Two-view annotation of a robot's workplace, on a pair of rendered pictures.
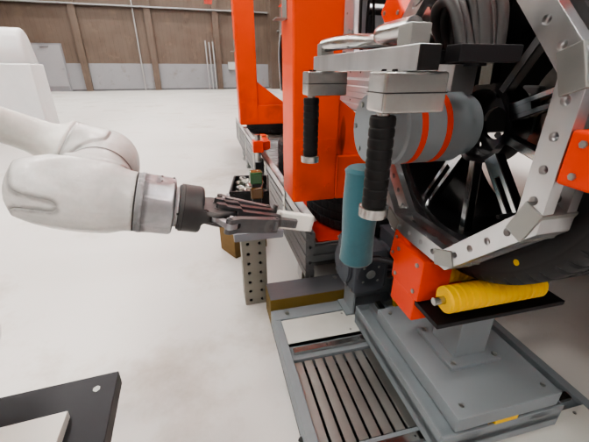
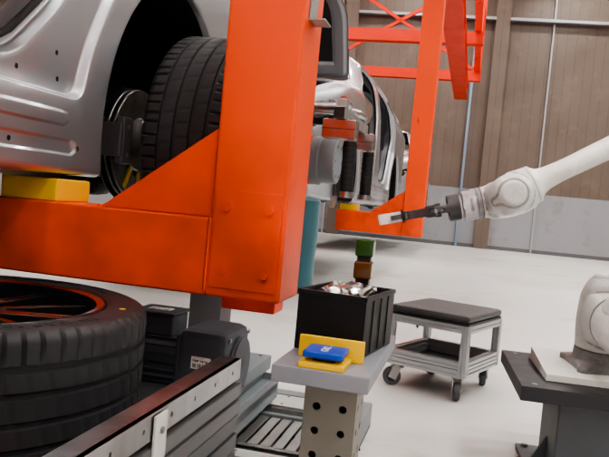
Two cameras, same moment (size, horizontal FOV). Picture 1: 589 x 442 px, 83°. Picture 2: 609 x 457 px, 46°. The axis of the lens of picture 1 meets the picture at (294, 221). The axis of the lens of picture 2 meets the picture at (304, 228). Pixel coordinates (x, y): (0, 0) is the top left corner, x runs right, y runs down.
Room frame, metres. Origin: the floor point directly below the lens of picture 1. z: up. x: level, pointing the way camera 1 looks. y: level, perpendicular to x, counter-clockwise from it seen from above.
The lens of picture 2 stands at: (2.52, 0.73, 0.74)
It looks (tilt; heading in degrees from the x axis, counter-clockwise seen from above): 2 degrees down; 207
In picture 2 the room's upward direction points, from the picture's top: 5 degrees clockwise
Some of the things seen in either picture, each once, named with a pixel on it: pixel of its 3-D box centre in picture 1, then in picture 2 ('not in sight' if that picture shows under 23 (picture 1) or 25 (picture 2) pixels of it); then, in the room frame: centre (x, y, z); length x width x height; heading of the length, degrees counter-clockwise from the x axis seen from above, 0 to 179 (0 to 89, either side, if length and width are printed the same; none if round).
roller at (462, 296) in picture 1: (492, 291); not in sight; (0.60, -0.43, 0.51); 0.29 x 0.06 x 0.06; 104
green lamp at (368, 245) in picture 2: (255, 176); (365, 247); (1.03, 0.12, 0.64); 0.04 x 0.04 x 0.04; 14
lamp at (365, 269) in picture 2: (256, 191); (363, 269); (1.03, 0.12, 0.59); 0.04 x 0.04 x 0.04; 14
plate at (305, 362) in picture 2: not in sight; (324, 362); (1.38, 0.21, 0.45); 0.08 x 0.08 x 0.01; 14
